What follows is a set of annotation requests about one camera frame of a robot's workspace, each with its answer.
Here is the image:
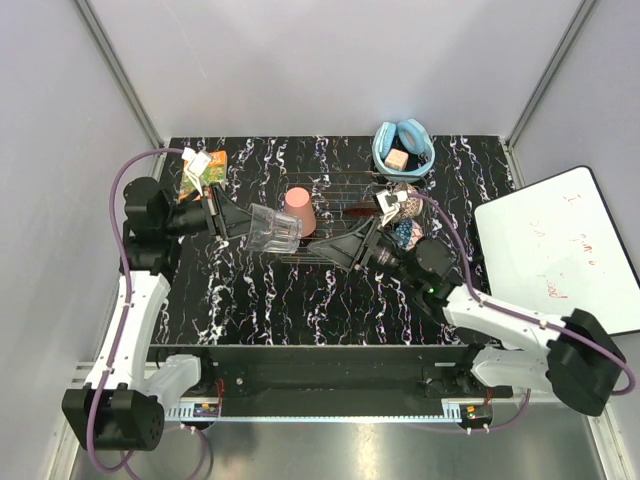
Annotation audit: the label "pink cube die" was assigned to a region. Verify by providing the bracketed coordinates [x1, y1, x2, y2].
[384, 148, 409, 171]

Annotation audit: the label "orange green paperback book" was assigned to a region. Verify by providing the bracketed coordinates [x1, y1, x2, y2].
[179, 150, 227, 200]

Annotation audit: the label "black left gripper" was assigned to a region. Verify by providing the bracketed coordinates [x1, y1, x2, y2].
[160, 181, 269, 241]

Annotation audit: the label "red floral plate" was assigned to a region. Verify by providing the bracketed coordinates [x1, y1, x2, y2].
[342, 203, 379, 217]

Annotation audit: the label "pink plastic cup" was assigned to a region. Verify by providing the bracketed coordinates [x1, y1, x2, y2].
[285, 187, 316, 237]

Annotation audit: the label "brown floral patterned bowl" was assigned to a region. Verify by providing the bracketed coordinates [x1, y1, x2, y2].
[391, 182, 423, 223]

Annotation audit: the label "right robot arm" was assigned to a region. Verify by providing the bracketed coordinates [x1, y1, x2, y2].
[309, 219, 626, 416]

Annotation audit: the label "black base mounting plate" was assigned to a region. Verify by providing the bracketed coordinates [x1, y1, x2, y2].
[147, 345, 513, 422]

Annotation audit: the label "clear drinking glass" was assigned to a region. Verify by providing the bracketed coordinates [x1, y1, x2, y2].
[246, 203, 303, 254]

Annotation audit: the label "light blue headphones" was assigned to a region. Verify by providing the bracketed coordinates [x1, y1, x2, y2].
[372, 119, 436, 183]

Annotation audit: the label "wire dish rack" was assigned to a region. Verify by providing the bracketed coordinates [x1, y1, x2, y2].
[273, 170, 431, 266]

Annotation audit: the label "white dry-erase board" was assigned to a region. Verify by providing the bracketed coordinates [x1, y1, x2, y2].
[474, 166, 639, 335]

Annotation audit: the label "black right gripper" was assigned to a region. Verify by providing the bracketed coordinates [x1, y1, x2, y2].
[308, 215, 421, 289]

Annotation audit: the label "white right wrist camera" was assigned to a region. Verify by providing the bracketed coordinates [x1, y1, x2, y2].
[374, 190, 409, 226]

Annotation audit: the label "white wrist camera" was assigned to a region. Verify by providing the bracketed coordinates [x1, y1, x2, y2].
[374, 190, 409, 226]
[181, 147, 211, 196]

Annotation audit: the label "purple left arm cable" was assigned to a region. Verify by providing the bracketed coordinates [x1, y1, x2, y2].
[83, 147, 214, 480]

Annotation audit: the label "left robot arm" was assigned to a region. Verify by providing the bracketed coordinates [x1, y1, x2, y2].
[61, 177, 251, 452]

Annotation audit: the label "blue triangle patterned bowl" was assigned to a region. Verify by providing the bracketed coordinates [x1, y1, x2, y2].
[393, 218, 424, 251]

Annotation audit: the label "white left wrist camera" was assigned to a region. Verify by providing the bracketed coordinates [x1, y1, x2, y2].
[181, 147, 211, 196]

